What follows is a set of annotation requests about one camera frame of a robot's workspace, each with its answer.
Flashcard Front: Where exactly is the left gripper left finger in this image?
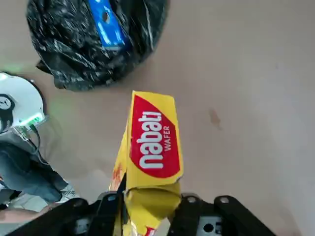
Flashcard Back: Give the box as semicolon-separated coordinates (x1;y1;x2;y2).
14;172;128;236

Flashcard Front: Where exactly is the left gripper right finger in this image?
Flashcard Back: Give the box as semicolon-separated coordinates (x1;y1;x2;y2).
169;193;277;236

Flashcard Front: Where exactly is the yellow red wafer box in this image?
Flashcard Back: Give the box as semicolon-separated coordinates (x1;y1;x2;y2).
109;90;185;236

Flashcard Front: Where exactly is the blue snack box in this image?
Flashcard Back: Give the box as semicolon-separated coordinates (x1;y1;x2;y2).
87;0;131;52

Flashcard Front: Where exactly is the black plastic bag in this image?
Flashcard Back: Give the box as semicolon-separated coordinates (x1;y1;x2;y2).
26;0;171;92

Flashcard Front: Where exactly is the black left base cable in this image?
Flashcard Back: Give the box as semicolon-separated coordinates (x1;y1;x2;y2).
23;121;51;164

